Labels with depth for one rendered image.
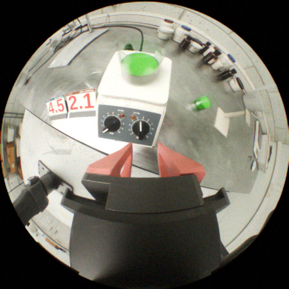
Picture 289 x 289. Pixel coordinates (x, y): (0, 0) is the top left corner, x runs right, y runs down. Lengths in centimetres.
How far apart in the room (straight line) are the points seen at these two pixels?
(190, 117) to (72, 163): 35
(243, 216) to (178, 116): 137
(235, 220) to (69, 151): 157
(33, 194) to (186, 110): 46
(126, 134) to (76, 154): 16
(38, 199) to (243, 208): 156
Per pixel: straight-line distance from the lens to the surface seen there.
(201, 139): 31
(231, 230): 149
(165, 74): 19
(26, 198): 28
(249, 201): 140
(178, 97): 29
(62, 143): 32
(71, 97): 28
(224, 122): 40
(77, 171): 30
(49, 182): 35
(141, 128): 17
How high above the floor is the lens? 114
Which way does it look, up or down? 80 degrees down
